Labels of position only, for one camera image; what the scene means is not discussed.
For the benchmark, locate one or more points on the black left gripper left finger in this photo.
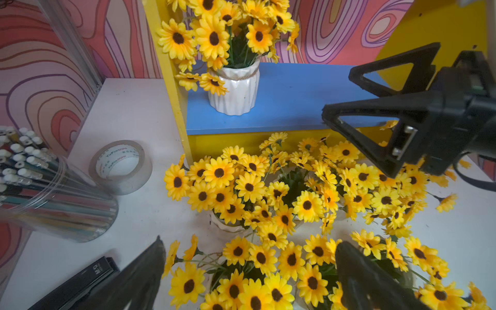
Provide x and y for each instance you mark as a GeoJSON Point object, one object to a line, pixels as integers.
{"type": "Point", "coordinates": [136, 287]}

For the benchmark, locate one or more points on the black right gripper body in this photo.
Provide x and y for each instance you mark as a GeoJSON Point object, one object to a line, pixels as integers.
{"type": "Point", "coordinates": [467, 117]}

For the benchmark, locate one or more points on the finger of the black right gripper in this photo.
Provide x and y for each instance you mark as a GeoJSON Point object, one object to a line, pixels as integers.
{"type": "Point", "coordinates": [390, 131]}
{"type": "Point", "coordinates": [418, 62]}

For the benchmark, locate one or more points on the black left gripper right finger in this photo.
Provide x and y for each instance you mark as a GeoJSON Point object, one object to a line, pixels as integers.
{"type": "Point", "coordinates": [367, 286]}

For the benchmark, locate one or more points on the sunflower pot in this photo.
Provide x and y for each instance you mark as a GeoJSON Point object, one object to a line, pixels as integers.
{"type": "Point", "coordinates": [422, 262]}
{"type": "Point", "coordinates": [243, 275]}
{"type": "Point", "coordinates": [410, 193]}
{"type": "Point", "coordinates": [346, 185]}
{"type": "Point", "coordinates": [218, 47]}
{"type": "Point", "coordinates": [231, 187]}
{"type": "Point", "coordinates": [306, 179]}
{"type": "Point", "coordinates": [312, 269]}

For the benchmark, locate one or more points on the black stapler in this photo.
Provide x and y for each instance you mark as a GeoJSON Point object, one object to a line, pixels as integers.
{"type": "Point", "coordinates": [80, 286]}

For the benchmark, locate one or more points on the white tape roll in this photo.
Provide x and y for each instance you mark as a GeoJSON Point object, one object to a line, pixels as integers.
{"type": "Point", "coordinates": [121, 167]}

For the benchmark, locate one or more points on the yellow pink blue wooden shelf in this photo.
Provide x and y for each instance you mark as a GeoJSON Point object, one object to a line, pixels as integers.
{"type": "Point", "coordinates": [334, 37]}

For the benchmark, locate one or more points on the clear cup of pencils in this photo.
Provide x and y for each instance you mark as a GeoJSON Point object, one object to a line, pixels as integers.
{"type": "Point", "coordinates": [43, 192]}

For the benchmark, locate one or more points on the aluminium frame post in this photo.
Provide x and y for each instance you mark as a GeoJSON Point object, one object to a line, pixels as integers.
{"type": "Point", "coordinates": [62, 25]}

